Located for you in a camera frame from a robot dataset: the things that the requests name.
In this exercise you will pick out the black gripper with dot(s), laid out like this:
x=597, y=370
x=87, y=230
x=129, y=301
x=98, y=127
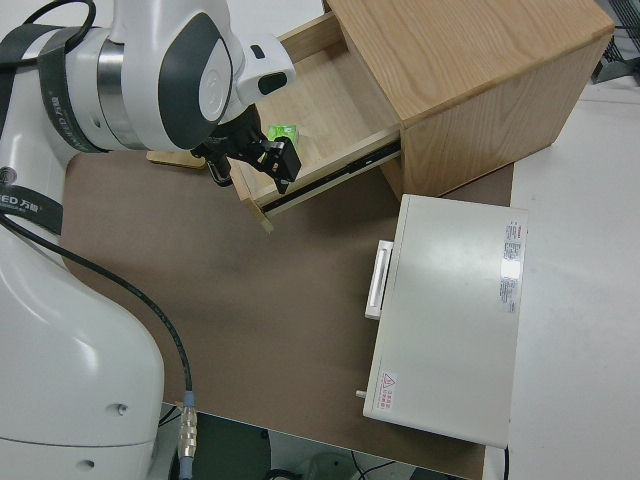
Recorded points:
x=232, y=140

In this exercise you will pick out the light wooden drawer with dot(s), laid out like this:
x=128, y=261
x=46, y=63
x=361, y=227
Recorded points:
x=330, y=100

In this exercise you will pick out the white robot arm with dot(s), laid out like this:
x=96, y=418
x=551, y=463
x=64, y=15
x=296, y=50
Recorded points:
x=75, y=325

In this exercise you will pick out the light wooden drawer cabinet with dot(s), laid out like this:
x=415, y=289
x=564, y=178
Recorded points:
x=475, y=90

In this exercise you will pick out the small green box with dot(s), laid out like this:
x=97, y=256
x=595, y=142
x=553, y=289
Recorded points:
x=284, y=132

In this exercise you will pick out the wooden mug tree stand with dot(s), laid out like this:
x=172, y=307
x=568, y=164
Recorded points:
x=172, y=159

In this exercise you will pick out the brown table mat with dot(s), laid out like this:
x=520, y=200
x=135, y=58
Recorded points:
x=275, y=300

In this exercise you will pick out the cream toaster oven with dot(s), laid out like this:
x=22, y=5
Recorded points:
x=450, y=310

